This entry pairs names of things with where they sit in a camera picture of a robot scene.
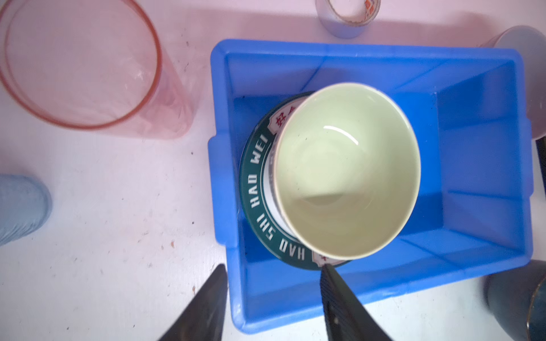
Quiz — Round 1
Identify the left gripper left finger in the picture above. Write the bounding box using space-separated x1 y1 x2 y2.
159 264 228 341

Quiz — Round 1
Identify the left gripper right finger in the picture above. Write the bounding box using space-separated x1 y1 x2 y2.
320 264 391 341

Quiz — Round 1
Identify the white plate green lettered rim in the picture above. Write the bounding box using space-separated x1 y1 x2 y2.
239 92 347 271

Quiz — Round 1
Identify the green ceramic bowl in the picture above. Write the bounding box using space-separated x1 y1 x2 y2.
270 82 421 261

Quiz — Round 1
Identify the dark blue ceramic bowl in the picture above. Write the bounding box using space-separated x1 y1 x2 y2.
485 260 545 340

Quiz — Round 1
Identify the grey purple bowl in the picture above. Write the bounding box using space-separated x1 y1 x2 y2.
481 26 545 140

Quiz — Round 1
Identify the blue plastic bin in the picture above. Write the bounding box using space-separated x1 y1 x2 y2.
208 40 534 334

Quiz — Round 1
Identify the clear grey plastic cup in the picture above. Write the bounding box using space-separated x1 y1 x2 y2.
1 174 53 246

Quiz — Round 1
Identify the pink translucent cup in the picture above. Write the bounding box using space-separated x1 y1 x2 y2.
1 1 194 139

